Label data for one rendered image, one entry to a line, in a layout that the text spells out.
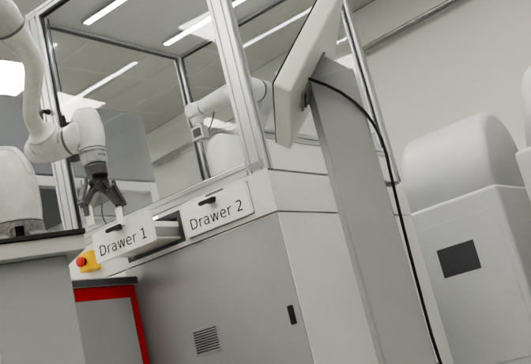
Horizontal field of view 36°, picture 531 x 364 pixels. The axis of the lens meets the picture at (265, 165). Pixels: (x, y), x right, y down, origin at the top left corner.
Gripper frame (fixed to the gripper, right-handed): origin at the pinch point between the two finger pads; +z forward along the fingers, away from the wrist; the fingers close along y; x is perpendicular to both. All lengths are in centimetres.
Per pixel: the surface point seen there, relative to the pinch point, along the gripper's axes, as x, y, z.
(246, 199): -42.5, 22.4, 4.7
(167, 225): -9.6, 18.6, 3.5
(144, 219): -9.4, 8.6, 1.3
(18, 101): 83, 40, -84
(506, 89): -42, 337, -83
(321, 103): -97, -10, -3
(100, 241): 13.5, 8.7, 2.3
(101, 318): 14.3, 3.3, 29.2
